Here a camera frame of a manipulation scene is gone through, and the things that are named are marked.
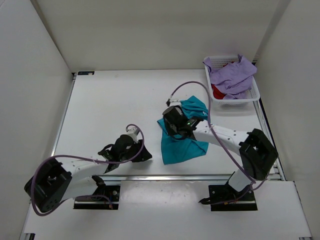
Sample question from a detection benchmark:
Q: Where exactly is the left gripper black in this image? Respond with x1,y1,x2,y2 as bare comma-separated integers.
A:
119,139,153,162

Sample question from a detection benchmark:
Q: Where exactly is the red t shirt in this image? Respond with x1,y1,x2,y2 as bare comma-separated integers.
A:
211,61,236,100

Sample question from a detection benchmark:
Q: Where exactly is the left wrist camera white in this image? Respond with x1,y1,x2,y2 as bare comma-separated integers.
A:
126,126,140,142

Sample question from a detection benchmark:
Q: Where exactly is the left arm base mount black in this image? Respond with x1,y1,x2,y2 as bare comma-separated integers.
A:
73,175,121,210

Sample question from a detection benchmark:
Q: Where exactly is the white plastic basket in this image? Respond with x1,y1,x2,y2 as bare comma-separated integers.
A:
203,55,260,107

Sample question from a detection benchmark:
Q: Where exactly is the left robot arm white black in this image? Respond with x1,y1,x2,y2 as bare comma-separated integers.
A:
24,134,152,216

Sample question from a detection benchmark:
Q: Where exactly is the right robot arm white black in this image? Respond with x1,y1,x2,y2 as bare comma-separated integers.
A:
162,105,279,200

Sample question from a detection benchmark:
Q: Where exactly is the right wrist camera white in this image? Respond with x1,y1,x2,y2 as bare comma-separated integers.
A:
166,98,182,107

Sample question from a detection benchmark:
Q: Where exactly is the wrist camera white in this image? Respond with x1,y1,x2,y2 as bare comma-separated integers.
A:
166,98,182,107
126,126,140,142

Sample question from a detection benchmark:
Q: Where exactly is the teal t shirt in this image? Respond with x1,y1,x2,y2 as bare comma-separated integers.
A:
157,95,209,165

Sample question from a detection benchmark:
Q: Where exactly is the blue label sticker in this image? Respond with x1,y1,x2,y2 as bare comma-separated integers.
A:
77,71,95,76

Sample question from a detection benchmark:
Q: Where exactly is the lavender t shirt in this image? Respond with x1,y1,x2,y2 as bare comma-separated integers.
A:
209,55,257,99

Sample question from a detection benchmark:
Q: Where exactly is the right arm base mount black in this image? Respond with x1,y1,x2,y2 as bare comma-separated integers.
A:
198,184,258,212

